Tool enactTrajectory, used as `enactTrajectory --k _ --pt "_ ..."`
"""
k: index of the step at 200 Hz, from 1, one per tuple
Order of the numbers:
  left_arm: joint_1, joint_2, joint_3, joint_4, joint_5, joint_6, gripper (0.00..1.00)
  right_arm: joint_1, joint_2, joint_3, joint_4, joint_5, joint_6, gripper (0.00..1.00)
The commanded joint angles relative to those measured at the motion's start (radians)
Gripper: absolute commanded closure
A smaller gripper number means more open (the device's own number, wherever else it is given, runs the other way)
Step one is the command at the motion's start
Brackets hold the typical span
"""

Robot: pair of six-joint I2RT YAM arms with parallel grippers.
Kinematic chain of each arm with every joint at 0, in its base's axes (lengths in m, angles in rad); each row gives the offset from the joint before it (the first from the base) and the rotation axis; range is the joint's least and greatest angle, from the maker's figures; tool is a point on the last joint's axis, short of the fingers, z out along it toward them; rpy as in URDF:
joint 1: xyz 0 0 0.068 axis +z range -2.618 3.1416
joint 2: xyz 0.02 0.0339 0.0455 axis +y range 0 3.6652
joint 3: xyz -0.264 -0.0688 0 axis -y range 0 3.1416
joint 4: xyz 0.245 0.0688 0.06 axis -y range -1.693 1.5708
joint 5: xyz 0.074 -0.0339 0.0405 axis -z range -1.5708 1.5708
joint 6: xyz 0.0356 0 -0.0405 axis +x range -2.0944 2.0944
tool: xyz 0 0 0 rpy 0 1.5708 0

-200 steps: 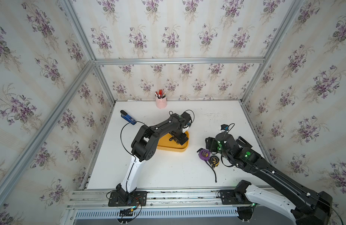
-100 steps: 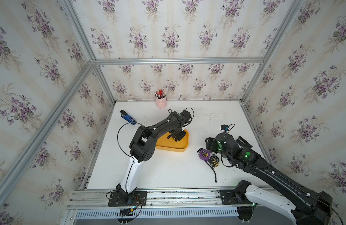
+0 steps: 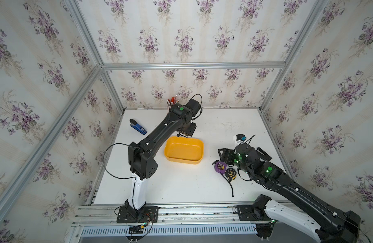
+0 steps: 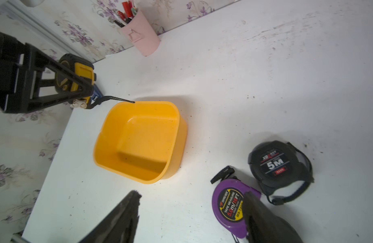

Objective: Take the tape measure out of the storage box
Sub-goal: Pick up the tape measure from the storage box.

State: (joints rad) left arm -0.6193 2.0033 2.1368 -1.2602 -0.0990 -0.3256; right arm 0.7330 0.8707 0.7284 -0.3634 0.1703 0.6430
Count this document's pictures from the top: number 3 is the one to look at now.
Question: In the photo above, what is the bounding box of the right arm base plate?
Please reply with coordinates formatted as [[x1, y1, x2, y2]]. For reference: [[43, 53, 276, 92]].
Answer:
[[234, 205, 272, 222]]

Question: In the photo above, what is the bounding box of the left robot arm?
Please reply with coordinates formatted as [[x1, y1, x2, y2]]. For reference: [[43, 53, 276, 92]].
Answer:
[[126, 99, 202, 211]]

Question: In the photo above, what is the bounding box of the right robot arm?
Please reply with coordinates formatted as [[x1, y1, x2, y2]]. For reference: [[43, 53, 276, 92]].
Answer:
[[214, 143, 361, 243]]

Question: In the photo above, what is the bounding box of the purple tape measure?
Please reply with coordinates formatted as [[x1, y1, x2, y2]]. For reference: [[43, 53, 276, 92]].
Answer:
[[213, 160, 228, 175]]

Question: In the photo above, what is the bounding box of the small green circuit board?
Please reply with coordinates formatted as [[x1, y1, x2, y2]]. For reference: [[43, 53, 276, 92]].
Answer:
[[128, 223, 148, 235]]

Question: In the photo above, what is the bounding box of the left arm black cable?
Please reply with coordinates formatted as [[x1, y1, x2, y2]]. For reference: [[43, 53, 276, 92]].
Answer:
[[102, 142, 139, 180]]

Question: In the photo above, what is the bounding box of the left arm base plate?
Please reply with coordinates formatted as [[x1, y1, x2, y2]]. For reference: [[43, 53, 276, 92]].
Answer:
[[116, 206, 159, 223]]

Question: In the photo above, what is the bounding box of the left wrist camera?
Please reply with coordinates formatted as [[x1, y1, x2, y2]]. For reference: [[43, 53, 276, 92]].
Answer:
[[185, 99, 202, 119]]

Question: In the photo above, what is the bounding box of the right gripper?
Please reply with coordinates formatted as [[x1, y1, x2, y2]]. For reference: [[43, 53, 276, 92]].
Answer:
[[216, 147, 252, 178]]

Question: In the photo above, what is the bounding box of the blue stapler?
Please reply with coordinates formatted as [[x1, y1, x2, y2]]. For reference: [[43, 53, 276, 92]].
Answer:
[[129, 119, 147, 135]]

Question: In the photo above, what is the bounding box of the yellow plastic storage box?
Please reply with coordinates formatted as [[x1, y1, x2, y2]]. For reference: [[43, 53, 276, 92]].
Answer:
[[164, 136, 204, 165]]

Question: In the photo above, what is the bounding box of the aluminium mounting rail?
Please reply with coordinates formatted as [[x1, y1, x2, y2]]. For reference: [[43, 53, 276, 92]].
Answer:
[[65, 202, 275, 243]]

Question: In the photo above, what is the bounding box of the small black yellow tape measure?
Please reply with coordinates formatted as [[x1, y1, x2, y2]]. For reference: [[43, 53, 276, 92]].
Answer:
[[222, 168, 237, 197]]

